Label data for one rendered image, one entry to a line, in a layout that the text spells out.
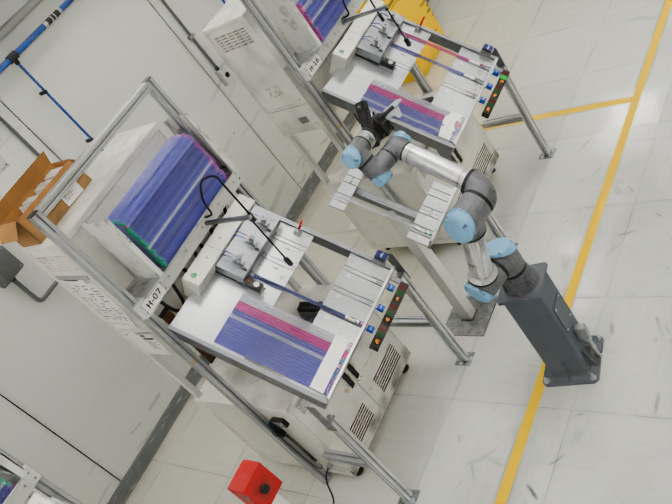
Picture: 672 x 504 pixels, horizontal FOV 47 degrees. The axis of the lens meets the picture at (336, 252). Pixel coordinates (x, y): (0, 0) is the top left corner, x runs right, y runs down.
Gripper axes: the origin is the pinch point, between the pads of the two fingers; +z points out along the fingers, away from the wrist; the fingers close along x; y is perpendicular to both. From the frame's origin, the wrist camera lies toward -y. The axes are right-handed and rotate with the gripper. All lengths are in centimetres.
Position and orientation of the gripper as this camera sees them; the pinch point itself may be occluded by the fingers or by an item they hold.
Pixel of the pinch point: (386, 104)
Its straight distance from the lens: 301.7
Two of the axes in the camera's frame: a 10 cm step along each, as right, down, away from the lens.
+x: 6.5, -2.1, -7.3
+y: 6.0, 7.3, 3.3
